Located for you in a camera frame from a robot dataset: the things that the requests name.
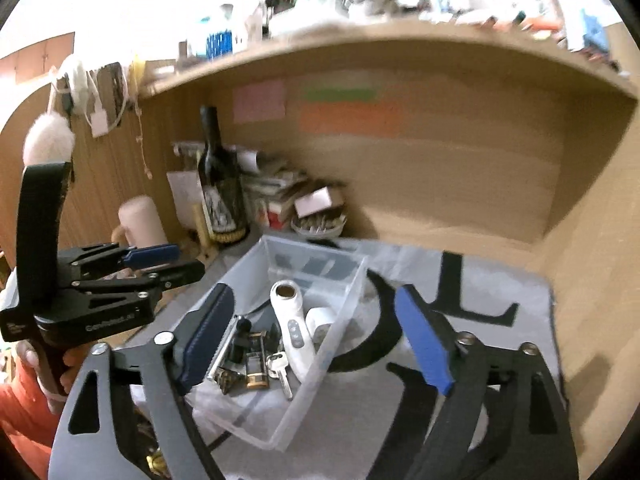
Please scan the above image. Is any small black bottle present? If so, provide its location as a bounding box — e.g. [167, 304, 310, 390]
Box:
[227, 316, 252, 364]

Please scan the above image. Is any ornate metal trinket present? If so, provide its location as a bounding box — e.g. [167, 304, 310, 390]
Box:
[214, 366, 246, 396]

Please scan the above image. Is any clear plastic storage box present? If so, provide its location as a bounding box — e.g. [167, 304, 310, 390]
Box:
[188, 236, 367, 451]

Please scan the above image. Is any white plug adapter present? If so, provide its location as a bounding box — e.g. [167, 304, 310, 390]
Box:
[305, 307, 336, 347]

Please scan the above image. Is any person's left hand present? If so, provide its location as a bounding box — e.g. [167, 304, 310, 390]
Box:
[15, 341, 93, 415]

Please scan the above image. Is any grey mat with black letters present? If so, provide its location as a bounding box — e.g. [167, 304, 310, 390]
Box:
[186, 236, 578, 479]

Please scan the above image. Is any white handheld massager device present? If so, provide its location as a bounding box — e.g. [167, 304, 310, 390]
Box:
[269, 280, 316, 382]

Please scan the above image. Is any white handwritten paper note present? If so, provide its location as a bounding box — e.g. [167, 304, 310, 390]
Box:
[166, 171, 202, 231]

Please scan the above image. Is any white fluffy pompom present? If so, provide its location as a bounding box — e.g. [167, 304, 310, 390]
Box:
[23, 112, 75, 167]

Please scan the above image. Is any dark elephant label wine bottle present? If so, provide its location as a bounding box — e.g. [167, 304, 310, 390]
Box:
[198, 106, 250, 247]

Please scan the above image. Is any stack of books and papers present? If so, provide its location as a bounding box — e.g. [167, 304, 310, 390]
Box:
[236, 148, 312, 231]

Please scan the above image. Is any white bowl of beads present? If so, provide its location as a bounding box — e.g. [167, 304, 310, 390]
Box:
[291, 214, 347, 240]

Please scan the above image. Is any rolled magazine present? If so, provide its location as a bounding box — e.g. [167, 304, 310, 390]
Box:
[171, 141, 206, 159]

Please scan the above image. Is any white card on bowl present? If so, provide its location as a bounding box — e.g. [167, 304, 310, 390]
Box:
[294, 186, 344, 218]

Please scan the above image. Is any pink sticky note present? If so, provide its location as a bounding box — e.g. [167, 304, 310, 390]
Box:
[232, 79, 286, 125]

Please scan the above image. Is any orange sticky note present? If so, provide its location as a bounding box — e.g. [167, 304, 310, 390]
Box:
[297, 101, 405, 138]

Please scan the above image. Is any green sticky note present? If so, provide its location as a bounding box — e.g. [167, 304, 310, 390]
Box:
[304, 88, 376, 103]

